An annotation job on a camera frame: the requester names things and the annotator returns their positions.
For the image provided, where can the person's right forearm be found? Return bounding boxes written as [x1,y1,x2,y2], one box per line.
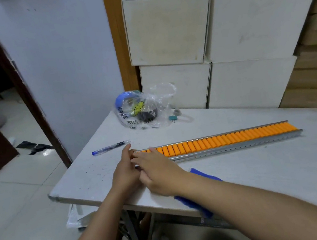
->
[173,153,317,240]

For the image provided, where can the metal rail with orange rollers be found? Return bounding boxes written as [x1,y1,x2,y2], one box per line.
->
[131,118,305,169]

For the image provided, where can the person's right hand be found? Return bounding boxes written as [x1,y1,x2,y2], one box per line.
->
[129,142,194,202]

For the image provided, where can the stack of brown cardboard boxes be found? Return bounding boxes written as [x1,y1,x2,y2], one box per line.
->
[264,0,317,119]

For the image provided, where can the blue ball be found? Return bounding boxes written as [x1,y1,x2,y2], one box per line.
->
[113,90,139,114]

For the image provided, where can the yellow packet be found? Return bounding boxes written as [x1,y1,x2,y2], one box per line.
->
[129,101,147,117]

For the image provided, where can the black round object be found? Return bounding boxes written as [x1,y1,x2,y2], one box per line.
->
[137,107,159,125]

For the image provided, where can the white flat board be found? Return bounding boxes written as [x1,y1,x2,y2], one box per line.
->
[63,197,127,230]

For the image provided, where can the person's left forearm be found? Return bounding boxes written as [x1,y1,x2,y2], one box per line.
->
[40,184,141,240]

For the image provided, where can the blue pen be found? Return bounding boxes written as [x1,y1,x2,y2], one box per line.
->
[91,140,133,157]

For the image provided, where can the orange wooden post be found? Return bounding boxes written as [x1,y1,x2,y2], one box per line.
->
[102,0,143,94]

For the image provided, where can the grey metal table frame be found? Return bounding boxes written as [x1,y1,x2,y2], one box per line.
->
[119,194,237,240]

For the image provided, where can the clear plastic bag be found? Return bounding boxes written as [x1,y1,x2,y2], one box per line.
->
[111,81,182,134]

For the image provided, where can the blue cloth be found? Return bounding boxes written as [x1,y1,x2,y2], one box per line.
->
[170,164,228,224]

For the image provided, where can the stack of white boxes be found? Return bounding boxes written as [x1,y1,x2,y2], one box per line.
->
[121,0,317,128]

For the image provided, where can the black cloth scrap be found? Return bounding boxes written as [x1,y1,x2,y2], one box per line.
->
[15,137,54,158]

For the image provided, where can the dark brown door frame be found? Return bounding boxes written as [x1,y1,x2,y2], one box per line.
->
[0,0,74,178]

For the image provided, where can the person's left hand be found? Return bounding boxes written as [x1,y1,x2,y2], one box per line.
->
[106,143,144,198]

